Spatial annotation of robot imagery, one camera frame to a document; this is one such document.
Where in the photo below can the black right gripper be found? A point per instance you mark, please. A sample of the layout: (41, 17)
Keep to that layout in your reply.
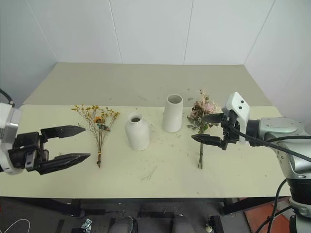
(232, 132)

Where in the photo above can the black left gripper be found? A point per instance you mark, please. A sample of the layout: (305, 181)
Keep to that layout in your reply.
(26, 148)

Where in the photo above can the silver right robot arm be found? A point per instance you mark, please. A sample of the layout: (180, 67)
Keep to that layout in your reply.
(281, 127)

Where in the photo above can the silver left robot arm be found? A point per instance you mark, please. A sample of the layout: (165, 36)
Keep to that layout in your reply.
(11, 119)

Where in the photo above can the white tapered cylinder vase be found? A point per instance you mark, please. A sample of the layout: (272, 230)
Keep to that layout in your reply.
(172, 116)

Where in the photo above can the white bottle-shaped ceramic vase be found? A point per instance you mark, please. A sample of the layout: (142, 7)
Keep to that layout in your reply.
(137, 136)

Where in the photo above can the pink dried flower bouquet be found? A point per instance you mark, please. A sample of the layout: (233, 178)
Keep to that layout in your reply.
(202, 112)

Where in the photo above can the yellow dried flower bunch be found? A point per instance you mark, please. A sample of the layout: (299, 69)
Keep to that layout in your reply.
(100, 121)

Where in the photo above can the silver metal clamp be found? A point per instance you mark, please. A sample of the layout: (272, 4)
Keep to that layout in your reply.
(87, 223)

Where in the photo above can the dark rounded robot knee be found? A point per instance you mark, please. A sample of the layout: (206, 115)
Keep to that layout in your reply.
(124, 225)
(181, 225)

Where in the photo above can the red floor mat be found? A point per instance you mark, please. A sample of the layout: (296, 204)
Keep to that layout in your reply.
(262, 214)

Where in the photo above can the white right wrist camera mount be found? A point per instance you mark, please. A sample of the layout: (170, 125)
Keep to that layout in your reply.
(236, 104)

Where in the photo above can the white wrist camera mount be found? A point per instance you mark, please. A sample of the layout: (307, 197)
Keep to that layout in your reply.
(7, 168)
(236, 104)

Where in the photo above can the black metal table frame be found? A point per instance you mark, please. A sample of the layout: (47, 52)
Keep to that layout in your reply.
(60, 205)

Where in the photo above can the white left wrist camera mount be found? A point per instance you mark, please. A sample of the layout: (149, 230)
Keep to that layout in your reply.
(7, 168)

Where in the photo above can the black bracket with white knob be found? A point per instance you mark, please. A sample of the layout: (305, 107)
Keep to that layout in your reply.
(213, 224)

